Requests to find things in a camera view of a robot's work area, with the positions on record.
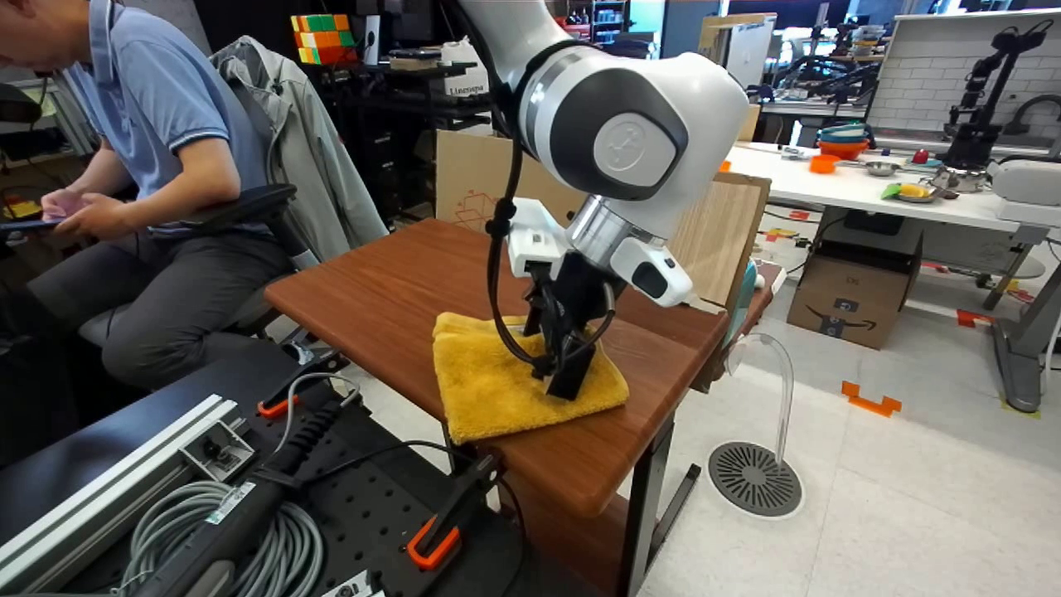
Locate light wooden board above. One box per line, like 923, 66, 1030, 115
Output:
671, 172, 768, 307

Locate large cardboard box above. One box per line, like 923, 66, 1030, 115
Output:
435, 125, 584, 228

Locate seated person in blue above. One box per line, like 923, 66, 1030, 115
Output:
0, 0, 288, 392

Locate small cardboard box on floor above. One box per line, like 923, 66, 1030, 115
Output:
785, 228, 923, 349

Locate black small robot arm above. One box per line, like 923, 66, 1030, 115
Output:
942, 21, 1052, 170

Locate orange bracket on floor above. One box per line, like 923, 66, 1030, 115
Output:
843, 381, 903, 417

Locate grey coiled cable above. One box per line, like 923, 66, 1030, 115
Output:
114, 476, 329, 597

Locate yellow towel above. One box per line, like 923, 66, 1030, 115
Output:
431, 313, 630, 443

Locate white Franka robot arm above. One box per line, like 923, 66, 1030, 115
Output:
450, 0, 749, 397

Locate grey jacket on chair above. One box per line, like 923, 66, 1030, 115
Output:
212, 35, 387, 263

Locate orange black clamp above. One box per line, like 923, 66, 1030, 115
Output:
406, 454, 502, 574
254, 372, 330, 422

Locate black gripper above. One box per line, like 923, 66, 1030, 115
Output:
525, 252, 615, 402

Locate silver aluminium rail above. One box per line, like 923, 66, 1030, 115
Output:
0, 395, 254, 592

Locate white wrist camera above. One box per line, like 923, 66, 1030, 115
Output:
609, 239, 692, 307

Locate white side table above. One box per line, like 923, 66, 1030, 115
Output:
728, 141, 1061, 416

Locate white floor fan stand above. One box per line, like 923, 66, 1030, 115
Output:
706, 329, 809, 521

